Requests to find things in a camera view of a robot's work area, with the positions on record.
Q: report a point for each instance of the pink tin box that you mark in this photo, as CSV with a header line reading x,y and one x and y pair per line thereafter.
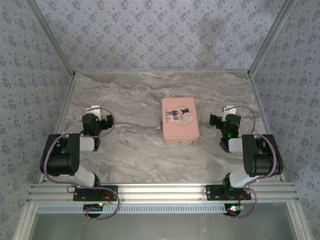
x,y
180,130

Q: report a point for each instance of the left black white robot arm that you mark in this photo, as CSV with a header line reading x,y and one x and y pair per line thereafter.
x,y
60,160

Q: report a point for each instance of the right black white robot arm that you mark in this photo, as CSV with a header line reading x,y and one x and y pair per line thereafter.
x,y
260,162

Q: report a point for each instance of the grey metal panel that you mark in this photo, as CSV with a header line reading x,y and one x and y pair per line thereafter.
x,y
160,227

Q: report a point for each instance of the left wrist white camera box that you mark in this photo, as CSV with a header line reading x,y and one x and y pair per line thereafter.
x,y
95,110

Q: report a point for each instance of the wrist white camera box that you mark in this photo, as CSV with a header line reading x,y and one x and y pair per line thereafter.
x,y
228,109
95,110

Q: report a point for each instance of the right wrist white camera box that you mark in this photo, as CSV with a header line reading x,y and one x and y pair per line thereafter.
x,y
228,109

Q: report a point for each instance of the aluminium side rail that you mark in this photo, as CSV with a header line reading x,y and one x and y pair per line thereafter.
x,y
62,120
265,112

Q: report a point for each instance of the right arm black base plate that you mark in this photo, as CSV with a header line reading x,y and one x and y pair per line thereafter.
x,y
212,193

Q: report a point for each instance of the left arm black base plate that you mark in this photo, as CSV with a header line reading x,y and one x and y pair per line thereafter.
x,y
80,195

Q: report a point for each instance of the long aluminium mounting rail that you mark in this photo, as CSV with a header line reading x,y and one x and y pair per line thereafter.
x,y
160,192

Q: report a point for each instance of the aluminium frame post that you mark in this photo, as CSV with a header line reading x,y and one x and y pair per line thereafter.
x,y
271,37
52,37

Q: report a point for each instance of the short aluminium frame leg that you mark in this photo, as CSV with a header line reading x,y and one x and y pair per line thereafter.
x,y
25,222
297,222

